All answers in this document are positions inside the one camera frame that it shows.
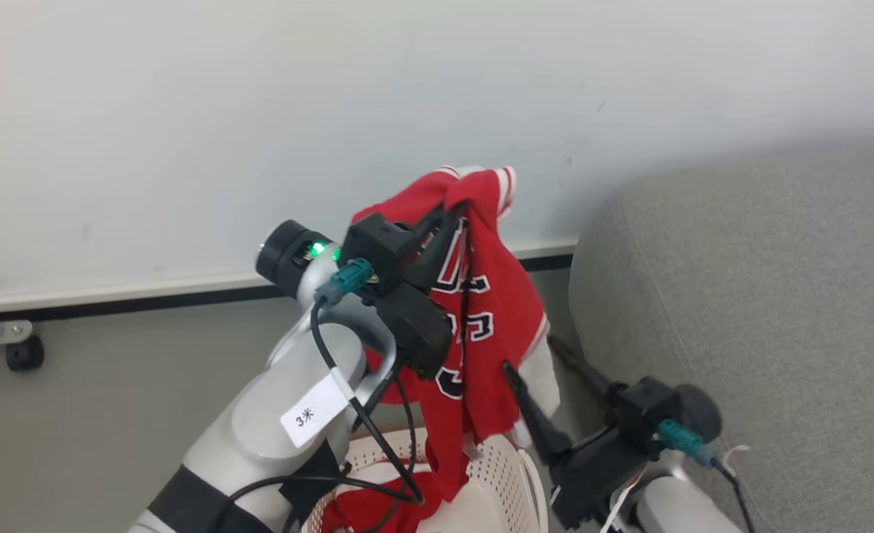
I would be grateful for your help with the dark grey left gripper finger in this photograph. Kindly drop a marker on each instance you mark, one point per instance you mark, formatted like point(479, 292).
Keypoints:
point(431, 219)
point(441, 248)

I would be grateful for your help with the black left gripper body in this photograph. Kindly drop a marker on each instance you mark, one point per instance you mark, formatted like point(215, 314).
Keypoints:
point(416, 326)

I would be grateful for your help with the grey fabric sofa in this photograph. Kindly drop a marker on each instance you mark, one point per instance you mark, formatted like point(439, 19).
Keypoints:
point(763, 296)

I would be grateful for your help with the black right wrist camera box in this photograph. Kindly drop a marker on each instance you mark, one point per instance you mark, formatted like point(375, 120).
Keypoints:
point(641, 413)

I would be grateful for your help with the black caster wheel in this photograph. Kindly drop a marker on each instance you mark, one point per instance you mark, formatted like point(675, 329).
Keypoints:
point(24, 355)

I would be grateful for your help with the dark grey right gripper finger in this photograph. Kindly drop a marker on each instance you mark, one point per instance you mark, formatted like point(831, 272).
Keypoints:
point(585, 372)
point(535, 422)

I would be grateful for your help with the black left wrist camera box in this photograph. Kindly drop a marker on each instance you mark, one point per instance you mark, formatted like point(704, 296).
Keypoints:
point(378, 243)

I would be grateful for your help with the red basketball jersey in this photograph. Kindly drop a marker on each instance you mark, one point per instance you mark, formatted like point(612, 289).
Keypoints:
point(492, 303)

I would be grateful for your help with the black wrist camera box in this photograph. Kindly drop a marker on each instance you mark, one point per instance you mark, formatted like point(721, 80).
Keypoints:
point(378, 243)
point(641, 413)

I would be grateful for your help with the cream perforated laundry basket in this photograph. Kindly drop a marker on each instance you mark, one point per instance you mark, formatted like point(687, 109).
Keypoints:
point(500, 481)

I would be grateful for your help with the white partition board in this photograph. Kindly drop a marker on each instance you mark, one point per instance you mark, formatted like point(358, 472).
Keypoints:
point(259, 111)

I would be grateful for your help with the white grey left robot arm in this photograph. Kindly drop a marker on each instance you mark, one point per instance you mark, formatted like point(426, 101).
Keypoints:
point(259, 422)

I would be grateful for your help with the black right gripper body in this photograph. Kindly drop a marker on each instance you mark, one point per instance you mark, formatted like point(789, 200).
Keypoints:
point(596, 477)

